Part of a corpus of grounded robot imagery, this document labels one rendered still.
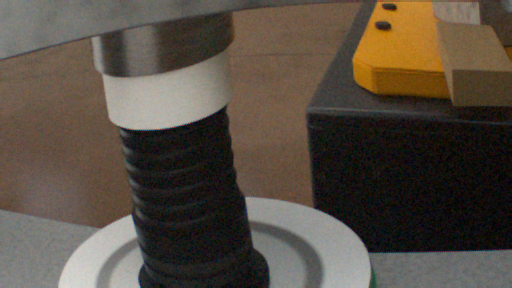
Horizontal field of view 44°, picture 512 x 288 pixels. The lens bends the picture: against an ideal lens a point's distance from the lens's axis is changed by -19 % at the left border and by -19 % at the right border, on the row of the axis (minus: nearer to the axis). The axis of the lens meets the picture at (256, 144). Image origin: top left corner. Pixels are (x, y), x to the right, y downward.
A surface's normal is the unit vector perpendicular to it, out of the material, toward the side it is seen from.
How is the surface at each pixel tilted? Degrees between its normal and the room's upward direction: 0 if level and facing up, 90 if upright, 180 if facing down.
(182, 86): 90
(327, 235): 0
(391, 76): 90
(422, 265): 0
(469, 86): 90
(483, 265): 0
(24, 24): 90
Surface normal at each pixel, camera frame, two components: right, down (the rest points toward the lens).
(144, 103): -0.14, 0.45
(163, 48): 0.24, 0.40
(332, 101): -0.11, -0.89
